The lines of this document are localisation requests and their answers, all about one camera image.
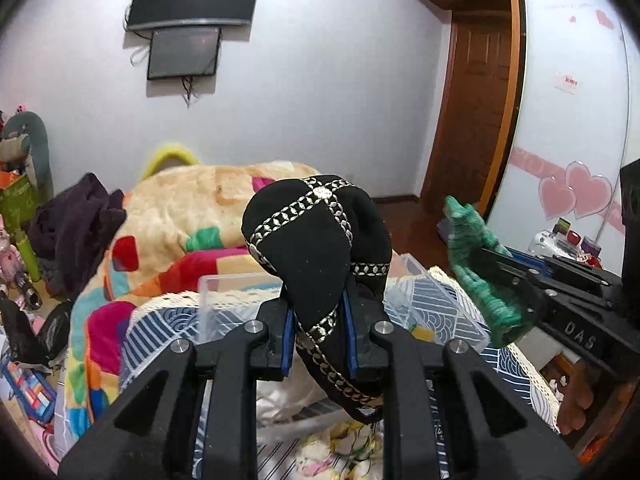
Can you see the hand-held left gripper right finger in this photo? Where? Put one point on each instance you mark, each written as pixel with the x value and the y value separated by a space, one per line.
pixel 352 342

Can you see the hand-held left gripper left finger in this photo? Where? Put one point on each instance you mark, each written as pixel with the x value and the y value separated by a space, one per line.
pixel 287 345

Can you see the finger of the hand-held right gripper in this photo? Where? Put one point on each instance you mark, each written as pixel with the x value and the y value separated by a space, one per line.
pixel 532 305
pixel 510 259

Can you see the green knitted sock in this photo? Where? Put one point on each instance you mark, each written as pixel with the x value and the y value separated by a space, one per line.
pixel 472 275

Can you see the clear plastic storage box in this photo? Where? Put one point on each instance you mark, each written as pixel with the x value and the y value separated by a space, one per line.
pixel 220 285

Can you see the black hat with silver trim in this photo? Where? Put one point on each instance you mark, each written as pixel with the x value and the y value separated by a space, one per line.
pixel 300 240

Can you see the person's right hand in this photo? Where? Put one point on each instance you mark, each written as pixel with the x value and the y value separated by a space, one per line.
pixel 576 405

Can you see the white small appliance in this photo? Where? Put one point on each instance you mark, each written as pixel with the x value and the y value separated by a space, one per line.
pixel 542 242

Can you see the white cloth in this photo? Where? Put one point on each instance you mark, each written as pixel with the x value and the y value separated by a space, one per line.
pixel 290 400

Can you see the purple small box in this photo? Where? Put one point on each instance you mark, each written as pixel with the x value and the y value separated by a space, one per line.
pixel 590 247

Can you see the red small container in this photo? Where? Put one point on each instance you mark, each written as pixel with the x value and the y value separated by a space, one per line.
pixel 572 236

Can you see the pink heart stickers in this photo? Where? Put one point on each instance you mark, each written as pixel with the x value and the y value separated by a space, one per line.
pixel 582 187

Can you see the floral cloth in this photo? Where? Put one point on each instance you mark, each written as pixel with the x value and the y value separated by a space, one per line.
pixel 325 452

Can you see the blue wave-patterned cloth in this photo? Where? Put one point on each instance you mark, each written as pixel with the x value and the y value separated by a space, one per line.
pixel 160 325

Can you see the brown wooden door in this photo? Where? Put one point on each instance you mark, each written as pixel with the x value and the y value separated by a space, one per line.
pixel 470 120

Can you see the colourful patchwork blanket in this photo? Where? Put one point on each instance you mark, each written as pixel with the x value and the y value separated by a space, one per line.
pixel 170 210

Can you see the white sliding wardrobe door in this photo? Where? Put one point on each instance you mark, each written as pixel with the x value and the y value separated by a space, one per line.
pixel 570 60

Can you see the yellow plush item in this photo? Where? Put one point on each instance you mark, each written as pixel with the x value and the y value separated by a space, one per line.
pixel 167 152

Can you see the dark purple clothes pile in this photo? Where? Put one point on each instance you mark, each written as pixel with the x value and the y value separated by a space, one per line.
pixel 70 230

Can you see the black plastic bag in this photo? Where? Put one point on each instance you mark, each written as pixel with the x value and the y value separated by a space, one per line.
pixel 30 330

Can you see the colourful patterned bag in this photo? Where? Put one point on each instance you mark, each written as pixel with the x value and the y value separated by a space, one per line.
pixel 27 392

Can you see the pink plush toy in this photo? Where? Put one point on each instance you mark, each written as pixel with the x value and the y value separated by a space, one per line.
pixel 10 260

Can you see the green cardboard box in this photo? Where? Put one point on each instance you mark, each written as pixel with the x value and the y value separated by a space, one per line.
pixel 17 197

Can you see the grey plush dinosaur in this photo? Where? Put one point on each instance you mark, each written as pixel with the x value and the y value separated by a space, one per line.
pixel 27 140

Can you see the small black wall monitor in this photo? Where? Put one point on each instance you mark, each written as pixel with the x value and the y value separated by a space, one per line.
pixel 184 52

